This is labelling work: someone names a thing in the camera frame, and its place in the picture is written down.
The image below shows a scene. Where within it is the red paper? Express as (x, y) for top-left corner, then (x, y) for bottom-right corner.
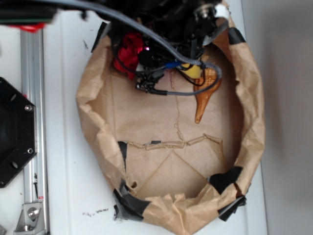
(113, 31), (143, 80)

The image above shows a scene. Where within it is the yellow sponge wedge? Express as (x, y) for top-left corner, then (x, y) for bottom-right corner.
(178, 64), (202, 79)

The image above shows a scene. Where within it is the brown paper bag bin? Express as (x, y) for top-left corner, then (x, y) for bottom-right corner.
(76, 16), (265, 235)

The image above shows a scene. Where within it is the black hexagonal mount plate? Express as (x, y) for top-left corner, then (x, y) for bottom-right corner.
(0, 77), (36, 188)

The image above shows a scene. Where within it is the metal corner bracket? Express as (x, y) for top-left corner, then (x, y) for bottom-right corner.
(14, 202), (46, 235)

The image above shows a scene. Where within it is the orange spiral seashell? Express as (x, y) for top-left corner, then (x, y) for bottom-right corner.
(194, 69), (222, 124)

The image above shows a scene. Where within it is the aluminium extrusion rail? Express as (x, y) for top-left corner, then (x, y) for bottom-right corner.
(14, 30), (50, 235)

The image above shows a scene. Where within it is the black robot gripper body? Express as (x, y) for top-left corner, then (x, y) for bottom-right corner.
(107, 0), (232, 95)

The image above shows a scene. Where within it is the grey braided cable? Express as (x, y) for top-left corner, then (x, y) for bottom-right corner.
(80, 0), (223, 97)

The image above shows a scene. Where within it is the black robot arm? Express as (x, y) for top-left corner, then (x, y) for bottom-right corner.
(0, 0), (229, 95)

